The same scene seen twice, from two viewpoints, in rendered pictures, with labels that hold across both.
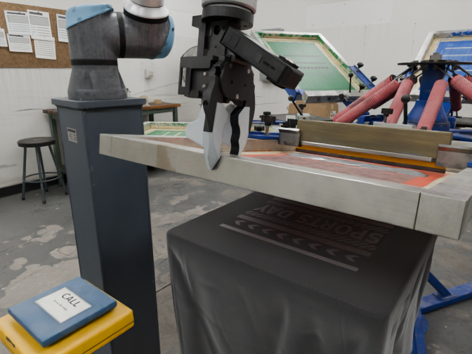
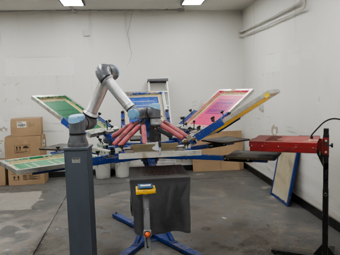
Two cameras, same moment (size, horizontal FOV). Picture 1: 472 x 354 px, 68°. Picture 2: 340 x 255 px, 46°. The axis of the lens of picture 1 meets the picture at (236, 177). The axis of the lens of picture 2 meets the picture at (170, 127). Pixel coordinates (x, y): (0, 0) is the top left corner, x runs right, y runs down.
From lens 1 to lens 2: 2.50 m
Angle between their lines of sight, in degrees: 44
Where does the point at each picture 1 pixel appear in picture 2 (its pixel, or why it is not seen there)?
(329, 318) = (180, 182)
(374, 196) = (190, 152)
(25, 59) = not seen: outside the picture
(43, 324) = (148, 186)
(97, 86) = (85, 141)
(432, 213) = (198, 152)
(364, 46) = (57, 90)
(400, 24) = (81, 76)
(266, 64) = (168, 134)
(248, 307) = (160, 189)
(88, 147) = (87, 163)
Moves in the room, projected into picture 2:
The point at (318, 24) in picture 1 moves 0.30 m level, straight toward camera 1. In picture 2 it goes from (17, 73) to (20, 72)
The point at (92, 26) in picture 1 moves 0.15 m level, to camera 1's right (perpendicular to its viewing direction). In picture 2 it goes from (83, 122) to (100, 120)
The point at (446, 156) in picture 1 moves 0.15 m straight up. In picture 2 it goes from (178, 149) to (177, 131)
